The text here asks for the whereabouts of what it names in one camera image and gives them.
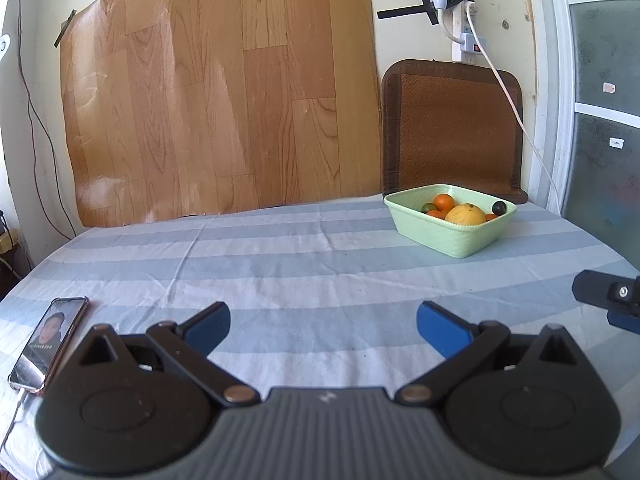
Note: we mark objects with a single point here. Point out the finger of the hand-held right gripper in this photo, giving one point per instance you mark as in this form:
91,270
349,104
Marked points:
625,321
600,291

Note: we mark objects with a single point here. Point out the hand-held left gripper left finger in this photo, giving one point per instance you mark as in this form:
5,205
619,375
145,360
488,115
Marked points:
210,322

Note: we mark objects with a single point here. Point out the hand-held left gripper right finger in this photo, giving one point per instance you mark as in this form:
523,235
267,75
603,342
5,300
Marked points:
440,327

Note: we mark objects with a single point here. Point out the light green plastic bowl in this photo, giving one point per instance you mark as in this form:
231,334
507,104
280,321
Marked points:
450,240

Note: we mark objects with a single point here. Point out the small orange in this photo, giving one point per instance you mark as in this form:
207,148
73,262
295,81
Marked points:
435,214
443,201

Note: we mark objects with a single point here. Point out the large yellow citrus fruit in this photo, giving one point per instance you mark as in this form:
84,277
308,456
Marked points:
465,214

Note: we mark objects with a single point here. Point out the green lime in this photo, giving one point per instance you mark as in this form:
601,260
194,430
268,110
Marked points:
429,207

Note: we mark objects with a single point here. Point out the dark purple plum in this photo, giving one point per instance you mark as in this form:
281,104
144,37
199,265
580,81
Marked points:
498,207

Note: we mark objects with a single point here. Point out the blue striped bedsheet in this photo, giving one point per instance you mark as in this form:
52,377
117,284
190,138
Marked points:
300,270

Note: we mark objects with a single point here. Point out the white sticker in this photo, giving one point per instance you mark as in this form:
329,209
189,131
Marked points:
616,142

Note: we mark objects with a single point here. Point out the smartphone in pink case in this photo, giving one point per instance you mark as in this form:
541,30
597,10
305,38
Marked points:
47,342

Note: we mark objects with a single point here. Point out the brown woven seat mat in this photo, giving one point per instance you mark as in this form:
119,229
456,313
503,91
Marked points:
450,130

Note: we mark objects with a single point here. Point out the pink sticker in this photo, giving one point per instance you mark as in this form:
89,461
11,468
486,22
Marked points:
608,87

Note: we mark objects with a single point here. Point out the white framed glass door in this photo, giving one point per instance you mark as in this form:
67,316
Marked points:
600,85

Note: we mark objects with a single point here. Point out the white plug adapter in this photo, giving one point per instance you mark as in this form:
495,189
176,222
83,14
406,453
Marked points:
470,44

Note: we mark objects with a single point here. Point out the wood-pattern wall sheet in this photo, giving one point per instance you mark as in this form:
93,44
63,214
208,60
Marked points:
210,100

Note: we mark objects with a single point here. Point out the white round wall fixture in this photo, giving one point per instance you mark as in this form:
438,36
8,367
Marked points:
3,46

